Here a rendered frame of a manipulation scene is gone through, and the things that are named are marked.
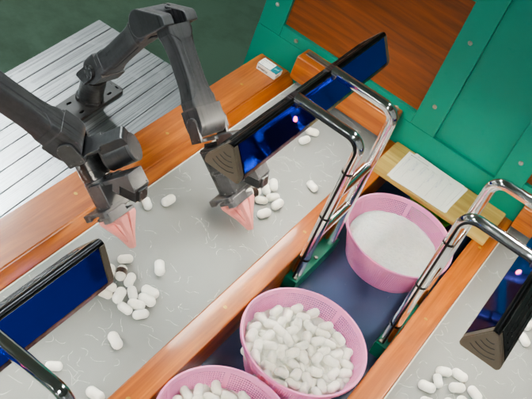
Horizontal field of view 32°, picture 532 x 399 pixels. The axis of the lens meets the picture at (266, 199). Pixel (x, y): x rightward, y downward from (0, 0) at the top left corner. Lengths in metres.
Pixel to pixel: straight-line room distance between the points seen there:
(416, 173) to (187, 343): 0.84
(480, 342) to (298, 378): 0.41
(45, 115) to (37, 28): 2.01
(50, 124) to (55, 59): 0.76
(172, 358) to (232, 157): 0.39
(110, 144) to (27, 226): 0.27
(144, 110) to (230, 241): 0.51
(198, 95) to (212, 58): 1.85
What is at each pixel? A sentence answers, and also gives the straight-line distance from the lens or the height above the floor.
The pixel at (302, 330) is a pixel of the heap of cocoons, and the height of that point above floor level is 0.72.
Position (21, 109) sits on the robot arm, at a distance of 1.73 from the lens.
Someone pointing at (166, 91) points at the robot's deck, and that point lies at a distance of 2.48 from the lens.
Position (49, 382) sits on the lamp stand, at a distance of 1.27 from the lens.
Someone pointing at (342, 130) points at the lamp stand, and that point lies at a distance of 1.81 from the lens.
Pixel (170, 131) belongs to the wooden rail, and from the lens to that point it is 2.21.
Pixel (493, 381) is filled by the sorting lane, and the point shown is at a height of 0.74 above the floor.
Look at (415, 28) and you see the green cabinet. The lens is 2.33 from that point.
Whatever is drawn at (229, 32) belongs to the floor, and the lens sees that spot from 4.02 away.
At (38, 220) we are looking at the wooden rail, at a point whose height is 0.77.
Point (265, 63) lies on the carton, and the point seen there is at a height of 0.78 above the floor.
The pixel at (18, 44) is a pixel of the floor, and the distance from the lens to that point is 3.63.
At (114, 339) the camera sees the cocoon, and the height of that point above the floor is 0.76.
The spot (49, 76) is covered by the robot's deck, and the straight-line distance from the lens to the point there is 2.43.
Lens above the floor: 2.17
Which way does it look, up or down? 41 degrees down
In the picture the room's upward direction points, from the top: 24 degrees clockwise
